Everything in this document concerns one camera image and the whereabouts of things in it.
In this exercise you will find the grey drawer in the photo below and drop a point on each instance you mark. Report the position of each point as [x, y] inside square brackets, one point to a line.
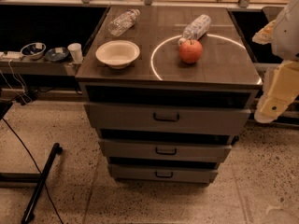
[167, 174]
[167, 119]
[153, 150]

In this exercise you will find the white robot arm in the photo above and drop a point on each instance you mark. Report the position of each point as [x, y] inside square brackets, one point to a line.
[281, 84]

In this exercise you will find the grey drawer cabinet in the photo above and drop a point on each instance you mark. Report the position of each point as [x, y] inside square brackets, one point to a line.
[224, 76]

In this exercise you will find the red apple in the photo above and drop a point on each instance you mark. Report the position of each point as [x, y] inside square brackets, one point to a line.
[190, 51]

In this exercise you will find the clear plastic bottle left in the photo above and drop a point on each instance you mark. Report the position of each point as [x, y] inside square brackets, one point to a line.
[124, 22]

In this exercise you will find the clear plastic bottle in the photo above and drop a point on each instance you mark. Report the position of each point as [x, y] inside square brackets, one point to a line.
[196, 29]
[124, 22]

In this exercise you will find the clear plastic bottle right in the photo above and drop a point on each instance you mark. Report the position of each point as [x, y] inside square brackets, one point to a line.
[196, 29]

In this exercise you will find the white paper cup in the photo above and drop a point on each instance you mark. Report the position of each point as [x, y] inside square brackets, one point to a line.
[76, 52]

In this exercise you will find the dark blue bowl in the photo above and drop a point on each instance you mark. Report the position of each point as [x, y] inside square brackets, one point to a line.
[57, 54]

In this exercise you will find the white patterned bowl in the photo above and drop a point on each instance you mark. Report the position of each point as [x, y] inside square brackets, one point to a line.
[33, 51]

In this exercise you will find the grey side shelf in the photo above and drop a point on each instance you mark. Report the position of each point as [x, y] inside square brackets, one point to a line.
[39, 67]

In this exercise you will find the white power strip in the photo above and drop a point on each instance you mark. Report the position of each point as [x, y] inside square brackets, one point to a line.
[10, 55]

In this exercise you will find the black stand leg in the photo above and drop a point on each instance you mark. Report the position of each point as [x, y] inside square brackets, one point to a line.
[40, 184]

